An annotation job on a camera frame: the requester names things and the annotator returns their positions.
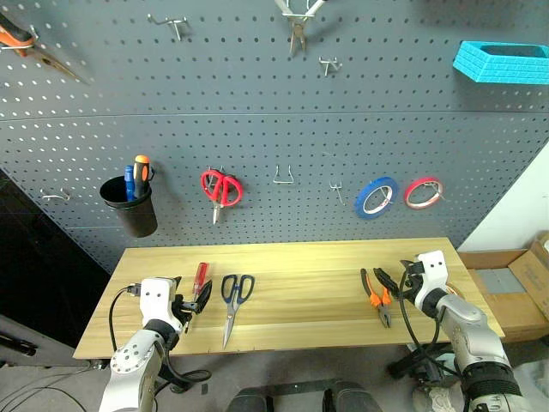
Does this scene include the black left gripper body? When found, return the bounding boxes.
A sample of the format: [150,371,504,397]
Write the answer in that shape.
[171,276,195,335]

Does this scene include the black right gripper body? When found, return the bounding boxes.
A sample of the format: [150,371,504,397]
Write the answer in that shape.
[399,259,426,306]

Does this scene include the orange black combination pliers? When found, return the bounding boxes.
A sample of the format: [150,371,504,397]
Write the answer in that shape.
[359,268,394,330]

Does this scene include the red tape roll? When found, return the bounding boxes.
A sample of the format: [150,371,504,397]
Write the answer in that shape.
[403,176,446,212]

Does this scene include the blue tape roll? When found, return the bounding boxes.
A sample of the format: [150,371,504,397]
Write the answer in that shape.
[353,175,400,221]

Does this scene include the black table foot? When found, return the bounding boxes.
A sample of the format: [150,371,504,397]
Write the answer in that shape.
[387,342,457,384]

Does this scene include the silver double pegboard hook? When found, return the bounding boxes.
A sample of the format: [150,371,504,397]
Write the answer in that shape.
[39,188,72,203]
[317,56,344,78]
[329,180,347,207]
[147,13,190,42]

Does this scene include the open cardboard box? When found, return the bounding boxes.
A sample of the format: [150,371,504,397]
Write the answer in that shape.
[457,248,549,344]

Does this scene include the black cup holder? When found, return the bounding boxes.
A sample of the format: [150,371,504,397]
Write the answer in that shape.
[99,173,160,239]

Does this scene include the dark rounded shape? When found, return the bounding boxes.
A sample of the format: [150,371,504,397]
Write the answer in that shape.
[224,385,275,412]
[321,379,383,412]

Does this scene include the black side panel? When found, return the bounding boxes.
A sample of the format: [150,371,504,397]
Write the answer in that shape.
[0,167,113,359]

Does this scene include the white plastic bag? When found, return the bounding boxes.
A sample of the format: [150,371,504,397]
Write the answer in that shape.
[512,358,549,412]

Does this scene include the black cylindrical object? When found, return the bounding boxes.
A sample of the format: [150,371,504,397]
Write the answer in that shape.
[0,329,39,358]

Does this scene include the grey metal pegboard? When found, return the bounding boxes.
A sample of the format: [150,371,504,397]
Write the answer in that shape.
[0,0,549,276]

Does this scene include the cyan brick pattern bin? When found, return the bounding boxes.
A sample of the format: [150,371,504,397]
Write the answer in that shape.
[452,39,549,86]

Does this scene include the orange black long nose pliers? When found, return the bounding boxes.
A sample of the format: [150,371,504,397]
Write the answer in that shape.
[0,11,83,83]

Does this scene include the red handled screwdriver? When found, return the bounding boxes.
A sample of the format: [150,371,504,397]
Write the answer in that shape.
[190,262,210,304]

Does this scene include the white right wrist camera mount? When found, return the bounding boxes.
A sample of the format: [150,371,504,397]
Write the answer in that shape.
[413,250,449,308]

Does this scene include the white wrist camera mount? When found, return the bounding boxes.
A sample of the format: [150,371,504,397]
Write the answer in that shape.
[413,250,449,308]
[138,277,184,332]

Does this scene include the blue handled scissors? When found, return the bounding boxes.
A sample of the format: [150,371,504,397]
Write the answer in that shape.
[220,274,256,350]

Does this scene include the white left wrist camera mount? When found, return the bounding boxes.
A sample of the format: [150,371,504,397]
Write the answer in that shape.
[138,277,184,332]

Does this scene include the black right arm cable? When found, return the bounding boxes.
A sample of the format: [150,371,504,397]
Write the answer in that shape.
[397,274,458,378]

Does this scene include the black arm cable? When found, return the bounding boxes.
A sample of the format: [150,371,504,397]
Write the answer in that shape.
[397,274,458,378]
[108,283,213,394]

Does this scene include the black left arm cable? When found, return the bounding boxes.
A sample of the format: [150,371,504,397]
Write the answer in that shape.
[108,283,213,394]

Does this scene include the red handled scissors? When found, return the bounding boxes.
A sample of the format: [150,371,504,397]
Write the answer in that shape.
[200,168,244,226]

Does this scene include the silver wire loop hook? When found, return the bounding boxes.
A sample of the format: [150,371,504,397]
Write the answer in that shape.
[272,164,296,185]

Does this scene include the blue handled screwdriver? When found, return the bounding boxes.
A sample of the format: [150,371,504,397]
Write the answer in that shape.
[124,164,136,203]

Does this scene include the thin black floor cable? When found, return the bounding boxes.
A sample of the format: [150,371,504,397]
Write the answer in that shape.
[0,369,106,412]

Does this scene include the white handled pliers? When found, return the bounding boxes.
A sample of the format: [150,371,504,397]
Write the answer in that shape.
[274,0,330,57]

